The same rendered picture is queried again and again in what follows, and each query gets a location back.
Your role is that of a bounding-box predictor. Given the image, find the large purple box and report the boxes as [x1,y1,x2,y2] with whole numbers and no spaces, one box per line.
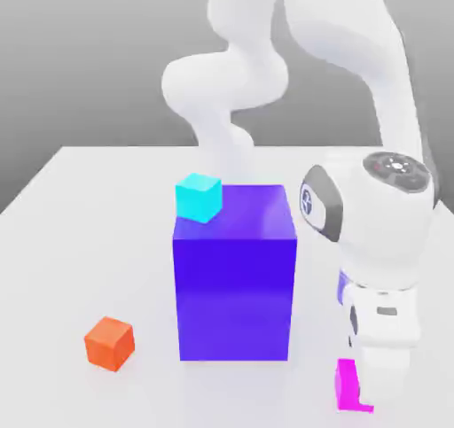
[172,183,298,362]

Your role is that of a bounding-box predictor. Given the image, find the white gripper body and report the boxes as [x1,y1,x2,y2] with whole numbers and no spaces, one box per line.
[356,345,415,407]

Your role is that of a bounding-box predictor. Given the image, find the small orange cube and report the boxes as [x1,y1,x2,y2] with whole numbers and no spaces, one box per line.
[83,315,137,373]

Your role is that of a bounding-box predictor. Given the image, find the small cyan cube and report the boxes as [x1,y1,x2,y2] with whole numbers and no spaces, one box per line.
[175,172,223,225]

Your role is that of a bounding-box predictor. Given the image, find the small magenta cube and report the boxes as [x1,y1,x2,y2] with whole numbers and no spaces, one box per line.
[334,358,376,414]

